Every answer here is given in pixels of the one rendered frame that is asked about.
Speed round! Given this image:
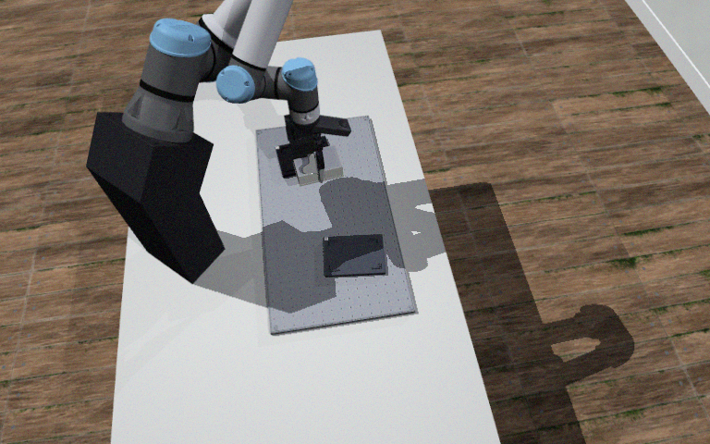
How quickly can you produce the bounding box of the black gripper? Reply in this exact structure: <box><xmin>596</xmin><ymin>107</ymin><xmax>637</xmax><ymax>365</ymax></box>
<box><xmin>284</xmin><ymin>115</ymin><xmax>324</xmax><ymax>183</ymax></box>

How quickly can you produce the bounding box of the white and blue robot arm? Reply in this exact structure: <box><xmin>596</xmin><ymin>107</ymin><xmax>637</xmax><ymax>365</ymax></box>
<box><xmin>122</xmin><ymin>0</ymin><xmax>351</xmax><ymax>142</ymax></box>

